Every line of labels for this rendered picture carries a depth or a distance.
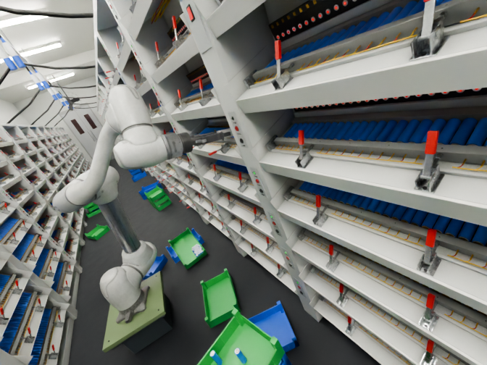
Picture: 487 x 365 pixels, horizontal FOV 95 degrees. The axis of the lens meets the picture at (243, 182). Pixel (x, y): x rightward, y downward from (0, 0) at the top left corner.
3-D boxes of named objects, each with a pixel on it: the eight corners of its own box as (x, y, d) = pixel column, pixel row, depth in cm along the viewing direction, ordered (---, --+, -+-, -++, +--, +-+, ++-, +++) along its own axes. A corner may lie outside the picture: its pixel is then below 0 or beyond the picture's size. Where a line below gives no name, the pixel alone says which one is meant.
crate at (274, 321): (242, 374, 105) (236, 366, 102) (235, 332, 124) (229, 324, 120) (299, 345, 107) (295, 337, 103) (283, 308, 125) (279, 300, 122)
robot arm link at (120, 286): (110, 311, 132) (86, 287, 122) (130, 283, 147) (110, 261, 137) (130, 312, 126) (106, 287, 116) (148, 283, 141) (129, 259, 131)
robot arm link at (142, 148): (170, 156, 74) (156, 120, 75) (119, 169, 67) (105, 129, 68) (167, 165, 84) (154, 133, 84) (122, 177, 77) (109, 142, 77)
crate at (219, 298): (241, 311, 133) (236, 303, 129) (210, 328, 131) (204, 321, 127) (230, 275, 160) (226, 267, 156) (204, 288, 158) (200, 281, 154)
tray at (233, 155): (249, 167, 83) (235, 148, 78) (192, 153, 133) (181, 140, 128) (282, 130, 88) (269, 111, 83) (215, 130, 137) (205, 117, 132)
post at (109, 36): (206, 224, 228) (93, 25, 150) (203, 221, 235) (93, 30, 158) (222, 213, 235) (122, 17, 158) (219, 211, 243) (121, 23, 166)
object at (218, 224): (235, 242, 175) (224, 233, 168) (204, 218, 225) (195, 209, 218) (251, 223, 180) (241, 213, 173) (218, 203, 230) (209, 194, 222)
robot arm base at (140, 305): (114, 331, 126) (108, 325, 123) (123, 298, 146) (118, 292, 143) (144, 316, 127) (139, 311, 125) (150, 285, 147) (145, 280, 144)
